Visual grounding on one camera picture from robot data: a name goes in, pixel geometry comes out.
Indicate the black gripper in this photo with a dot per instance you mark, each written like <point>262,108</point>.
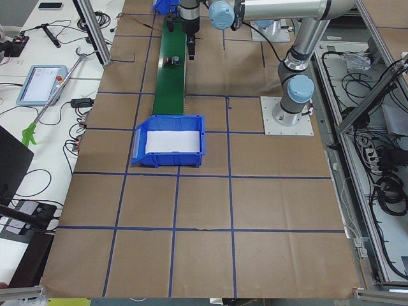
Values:
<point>190,28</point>

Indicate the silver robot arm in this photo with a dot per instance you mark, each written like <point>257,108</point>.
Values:
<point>223,14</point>
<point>316,15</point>

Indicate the blue bin on right side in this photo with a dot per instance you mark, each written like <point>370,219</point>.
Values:
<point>165,6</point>

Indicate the blue bin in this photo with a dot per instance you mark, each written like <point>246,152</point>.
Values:
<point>165,6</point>
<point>169,123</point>

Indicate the green conveyor belt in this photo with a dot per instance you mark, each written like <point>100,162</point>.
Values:
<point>170,83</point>

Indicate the blue bin on left side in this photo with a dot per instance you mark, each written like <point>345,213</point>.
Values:
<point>169,123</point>

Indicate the black power adapter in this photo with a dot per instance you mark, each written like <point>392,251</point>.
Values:
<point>81,102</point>

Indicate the black flat tool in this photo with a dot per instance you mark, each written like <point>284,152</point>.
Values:
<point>53,39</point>

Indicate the teach pendant tablet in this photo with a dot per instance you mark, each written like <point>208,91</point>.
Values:
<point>40,83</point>

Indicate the smartphone on table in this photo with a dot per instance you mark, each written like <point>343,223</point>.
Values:
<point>50,6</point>

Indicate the black monitor corner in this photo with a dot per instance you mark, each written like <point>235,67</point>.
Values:
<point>15,162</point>

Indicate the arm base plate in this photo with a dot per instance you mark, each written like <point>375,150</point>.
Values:
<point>275,30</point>
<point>279,123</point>

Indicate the aluminium frame post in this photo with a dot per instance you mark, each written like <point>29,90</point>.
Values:
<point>88,18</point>

